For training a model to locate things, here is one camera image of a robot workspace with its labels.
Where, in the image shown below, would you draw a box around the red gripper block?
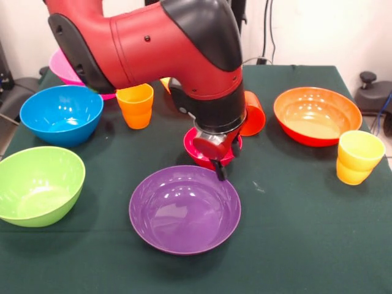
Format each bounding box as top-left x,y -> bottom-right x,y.
192,118 -> 247,182

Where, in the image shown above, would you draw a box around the small crimson bowl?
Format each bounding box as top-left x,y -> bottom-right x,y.
183,126 -> 243,172

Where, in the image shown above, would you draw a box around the red-orange cup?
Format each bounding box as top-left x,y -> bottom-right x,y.
238,90 -> 266,137

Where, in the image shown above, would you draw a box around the purple bowl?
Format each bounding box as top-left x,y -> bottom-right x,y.
128,165 -> 242,256

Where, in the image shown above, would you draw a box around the dark green tablecloth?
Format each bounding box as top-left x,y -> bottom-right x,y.
0,64 -> 392,294

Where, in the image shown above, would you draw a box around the large yellow-orange bowl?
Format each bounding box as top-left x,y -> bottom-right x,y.
159,77 -> 172,95

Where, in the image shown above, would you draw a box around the shallow red-orange bowl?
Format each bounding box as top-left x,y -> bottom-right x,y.
273,86 -> 363,148

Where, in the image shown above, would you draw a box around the orange cup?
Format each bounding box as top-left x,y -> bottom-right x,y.
115,82 -> 154,130

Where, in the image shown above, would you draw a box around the yellow cup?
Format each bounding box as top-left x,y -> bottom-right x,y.
336,130 -> 386,186

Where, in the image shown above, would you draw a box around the blue bowl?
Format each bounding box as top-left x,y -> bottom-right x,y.
19,85 -> 105,148

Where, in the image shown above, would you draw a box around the large pink bowl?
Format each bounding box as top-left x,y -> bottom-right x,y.
48,48 -> 117,100

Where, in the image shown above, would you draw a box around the green bowl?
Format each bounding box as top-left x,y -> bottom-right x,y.
0,146 -> 86,228

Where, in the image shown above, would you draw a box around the black device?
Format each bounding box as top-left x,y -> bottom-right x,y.
0,39 -> 13,91

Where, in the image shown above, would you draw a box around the black hanging cables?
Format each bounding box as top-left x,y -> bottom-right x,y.
260,0 -> 278,66

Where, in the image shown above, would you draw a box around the blue cable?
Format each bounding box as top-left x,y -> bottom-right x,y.
375,91 -> 392,135

